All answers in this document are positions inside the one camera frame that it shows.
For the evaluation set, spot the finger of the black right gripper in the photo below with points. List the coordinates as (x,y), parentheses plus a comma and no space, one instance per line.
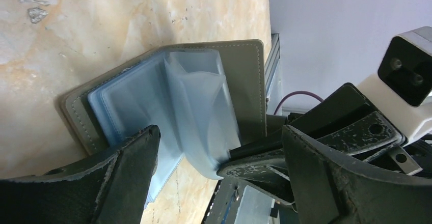
(344,107)
(262,165)

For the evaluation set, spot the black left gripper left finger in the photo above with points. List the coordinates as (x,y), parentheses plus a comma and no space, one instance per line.
(110,186)

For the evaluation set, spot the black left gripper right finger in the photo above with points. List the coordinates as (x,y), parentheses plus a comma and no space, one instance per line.
(332,187)

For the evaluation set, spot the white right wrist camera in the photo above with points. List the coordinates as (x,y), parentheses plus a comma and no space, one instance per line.
(401,87)

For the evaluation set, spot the aluminium frame rail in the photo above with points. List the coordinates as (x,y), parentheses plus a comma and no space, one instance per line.
(273,88)

